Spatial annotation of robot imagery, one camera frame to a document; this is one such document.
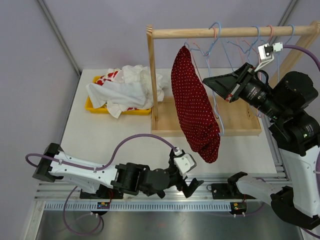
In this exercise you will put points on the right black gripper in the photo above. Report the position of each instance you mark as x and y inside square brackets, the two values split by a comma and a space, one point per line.
[230, 85]

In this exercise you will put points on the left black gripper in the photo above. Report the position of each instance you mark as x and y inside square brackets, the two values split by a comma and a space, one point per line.
[182, 185]

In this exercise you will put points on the blue wire hanger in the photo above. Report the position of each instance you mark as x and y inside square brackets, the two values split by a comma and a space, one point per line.
[277, 56]
[216, 27]
[245, 53]

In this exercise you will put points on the red white-dotted skirt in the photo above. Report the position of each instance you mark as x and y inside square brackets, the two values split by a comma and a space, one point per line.
[194, 110]

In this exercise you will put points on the white ruffled skirt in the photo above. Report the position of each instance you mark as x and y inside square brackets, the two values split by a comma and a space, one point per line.
[137, 73]

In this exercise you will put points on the white plain skirt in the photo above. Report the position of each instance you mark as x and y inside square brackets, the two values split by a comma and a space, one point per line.
[127, 94]

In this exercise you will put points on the red poppy print skirt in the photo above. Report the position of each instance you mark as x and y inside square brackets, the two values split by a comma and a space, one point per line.
[115, 76]

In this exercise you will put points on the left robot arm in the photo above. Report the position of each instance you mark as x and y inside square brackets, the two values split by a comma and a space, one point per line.
[129, 178]

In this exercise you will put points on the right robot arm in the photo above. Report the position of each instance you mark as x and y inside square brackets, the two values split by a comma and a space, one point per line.
[296, 133]

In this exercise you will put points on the wooden clothes rack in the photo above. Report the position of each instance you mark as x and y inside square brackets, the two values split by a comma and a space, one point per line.
[237, 117]

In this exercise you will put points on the yellow plastic tray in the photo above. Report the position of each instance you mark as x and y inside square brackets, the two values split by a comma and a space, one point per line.
[103, 109]

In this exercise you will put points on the aluminium mounting rail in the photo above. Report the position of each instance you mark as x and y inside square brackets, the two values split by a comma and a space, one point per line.
[238, 186]

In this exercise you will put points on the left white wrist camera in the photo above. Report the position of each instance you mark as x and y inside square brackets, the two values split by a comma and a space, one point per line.
[184, 162]

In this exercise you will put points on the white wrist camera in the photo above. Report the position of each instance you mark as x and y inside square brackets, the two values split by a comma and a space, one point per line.
[266, 54]
[184, 162]

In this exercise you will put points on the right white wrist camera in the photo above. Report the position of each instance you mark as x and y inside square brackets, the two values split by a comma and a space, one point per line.
[266, 54]

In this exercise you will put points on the white slotted cable duct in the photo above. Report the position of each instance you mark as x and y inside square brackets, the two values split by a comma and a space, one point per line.
[139, 206]

